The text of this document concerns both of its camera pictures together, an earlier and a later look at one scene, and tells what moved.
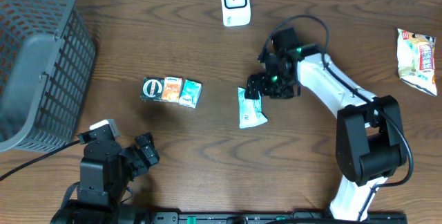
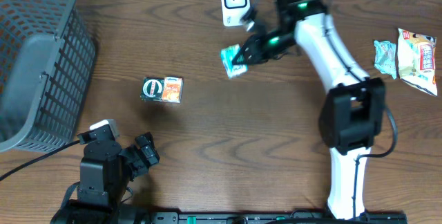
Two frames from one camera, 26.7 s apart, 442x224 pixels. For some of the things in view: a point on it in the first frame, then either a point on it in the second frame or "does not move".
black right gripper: x=262 y=87 -> x=254 y=53
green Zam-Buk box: x=152 y=89 does not move
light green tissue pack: x=250 y=110 -> x=385 y=57
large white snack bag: x=416 y=59 does not move
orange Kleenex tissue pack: x=173 y=89 does not move
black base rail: x=268 y=218 does not move
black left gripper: x=139 y=155 does not move
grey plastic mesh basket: x=47 y=62 does not move
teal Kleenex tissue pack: x=190 y=94 -> x=228 y=54
